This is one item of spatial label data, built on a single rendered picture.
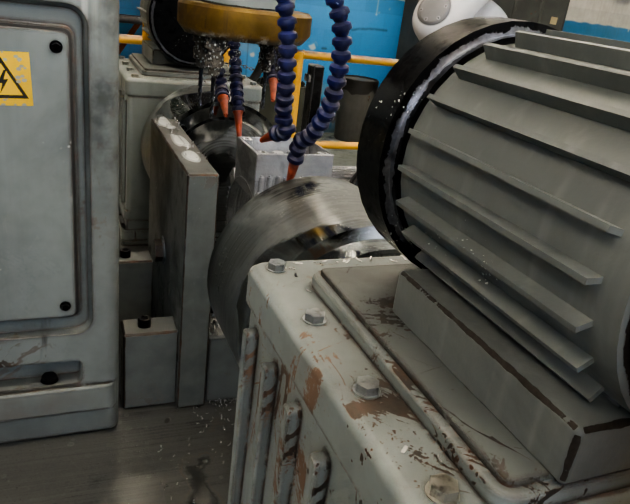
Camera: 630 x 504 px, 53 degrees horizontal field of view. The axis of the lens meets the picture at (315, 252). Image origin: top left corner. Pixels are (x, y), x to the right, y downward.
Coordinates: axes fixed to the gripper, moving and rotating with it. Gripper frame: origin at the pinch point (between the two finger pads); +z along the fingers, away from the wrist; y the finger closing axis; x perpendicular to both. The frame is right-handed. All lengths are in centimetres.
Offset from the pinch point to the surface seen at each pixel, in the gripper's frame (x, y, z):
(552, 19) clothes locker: -357, 458, -236
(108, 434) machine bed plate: 17.5, -12.6, 45.1
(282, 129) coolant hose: 19.9, -9.7, -0.3
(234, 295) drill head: 21.2, -26.3, 16.1
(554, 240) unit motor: 29, -62, -4
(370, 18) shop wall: -215, 508, -128
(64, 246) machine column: 35.1, -12.6, 24.0
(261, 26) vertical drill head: 27.0, -3.1, -9.1
